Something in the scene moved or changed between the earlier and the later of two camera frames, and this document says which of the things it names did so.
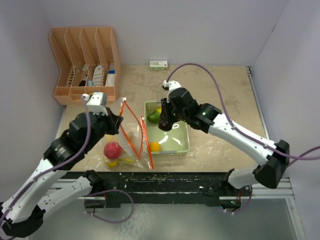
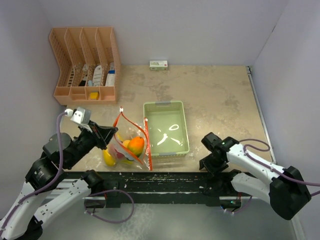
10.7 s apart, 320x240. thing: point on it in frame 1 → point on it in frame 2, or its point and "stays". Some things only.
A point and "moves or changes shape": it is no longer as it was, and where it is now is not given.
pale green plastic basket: (175, 141) stays
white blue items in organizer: (97, 76) stays
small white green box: (160, 65) stays
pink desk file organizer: (88, 61) stays
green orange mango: (154, 117) → (135, 145)
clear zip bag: (131, 146) moves or changes shape
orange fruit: (155, 146) → (126, 142)
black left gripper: (113, 120) → (102, 134)
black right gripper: (165, 115) → (205, 162)
